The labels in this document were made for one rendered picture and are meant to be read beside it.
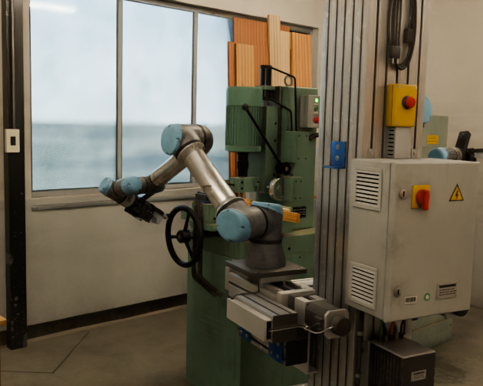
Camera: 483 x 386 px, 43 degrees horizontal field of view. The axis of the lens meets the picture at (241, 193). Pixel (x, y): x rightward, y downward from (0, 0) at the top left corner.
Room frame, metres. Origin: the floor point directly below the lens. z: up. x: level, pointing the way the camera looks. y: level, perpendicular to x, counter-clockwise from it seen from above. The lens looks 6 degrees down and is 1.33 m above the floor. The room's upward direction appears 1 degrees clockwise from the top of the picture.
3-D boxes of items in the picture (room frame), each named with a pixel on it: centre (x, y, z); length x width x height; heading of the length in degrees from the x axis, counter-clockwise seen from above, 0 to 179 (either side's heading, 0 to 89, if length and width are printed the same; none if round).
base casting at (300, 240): (3.09, -0.10, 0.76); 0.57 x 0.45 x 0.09; 130
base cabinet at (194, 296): (3.09, -0.09, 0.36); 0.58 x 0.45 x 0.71; 130
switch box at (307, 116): (3.11, -0.34, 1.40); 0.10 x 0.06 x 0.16; 130
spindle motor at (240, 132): (3.01, 0.00, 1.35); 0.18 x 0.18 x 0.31
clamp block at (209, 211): (2.88, 0.14, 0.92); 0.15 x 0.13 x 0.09; 40
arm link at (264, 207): (2.22, -0.09, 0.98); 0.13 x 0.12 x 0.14; 138
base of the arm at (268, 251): (2.23, -0.09, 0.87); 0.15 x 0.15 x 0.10
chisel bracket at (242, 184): (3.02, -0.02, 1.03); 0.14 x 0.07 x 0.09; 130
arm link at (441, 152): (2.53, -0.82, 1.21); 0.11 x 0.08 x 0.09; 132
